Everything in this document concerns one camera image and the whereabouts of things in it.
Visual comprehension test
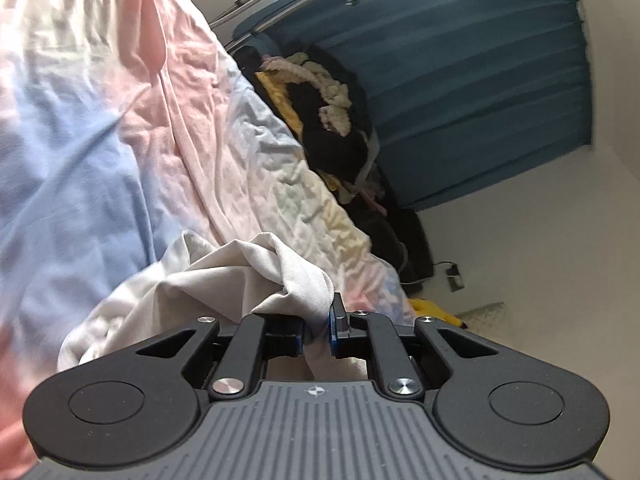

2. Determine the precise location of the pile of dark clothes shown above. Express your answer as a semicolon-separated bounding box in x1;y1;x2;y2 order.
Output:
235;45;382;207

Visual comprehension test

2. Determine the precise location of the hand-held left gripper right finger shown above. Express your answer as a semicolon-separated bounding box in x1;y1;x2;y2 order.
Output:
326;292;502;399

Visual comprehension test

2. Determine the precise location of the yellow plush toy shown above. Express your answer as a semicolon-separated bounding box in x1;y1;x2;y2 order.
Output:
407;297;464;329

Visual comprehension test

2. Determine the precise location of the yellow cloth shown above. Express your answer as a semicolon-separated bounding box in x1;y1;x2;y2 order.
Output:
254;70;307;137

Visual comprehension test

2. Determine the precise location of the black wall plug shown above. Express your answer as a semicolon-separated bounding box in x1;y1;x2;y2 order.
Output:
444;261;467;294

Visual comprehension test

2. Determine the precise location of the wide teal curtain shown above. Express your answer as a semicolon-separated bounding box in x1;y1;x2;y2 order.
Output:
234;0;599;211

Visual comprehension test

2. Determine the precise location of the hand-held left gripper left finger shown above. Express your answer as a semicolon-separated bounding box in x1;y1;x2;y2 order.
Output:
132;312;307;402

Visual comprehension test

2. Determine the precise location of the white t-shirt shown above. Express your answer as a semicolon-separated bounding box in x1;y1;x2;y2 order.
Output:
57;231;372;382

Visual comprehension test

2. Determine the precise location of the pastel patterned bedsheet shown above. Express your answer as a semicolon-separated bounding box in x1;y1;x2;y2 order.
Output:
0;0;420;461

